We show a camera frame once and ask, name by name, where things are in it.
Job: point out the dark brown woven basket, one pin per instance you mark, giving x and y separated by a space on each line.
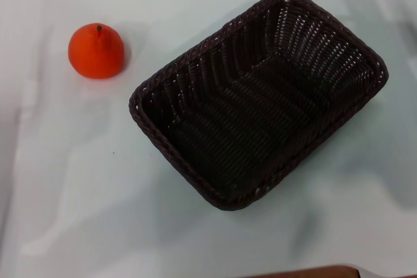
247 134

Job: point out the orange toy fruit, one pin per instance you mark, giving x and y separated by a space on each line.
94 53

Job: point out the white tablecloth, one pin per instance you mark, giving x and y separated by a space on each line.
81 177

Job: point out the brown wooden edge piece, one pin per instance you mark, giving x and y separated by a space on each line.
303 272

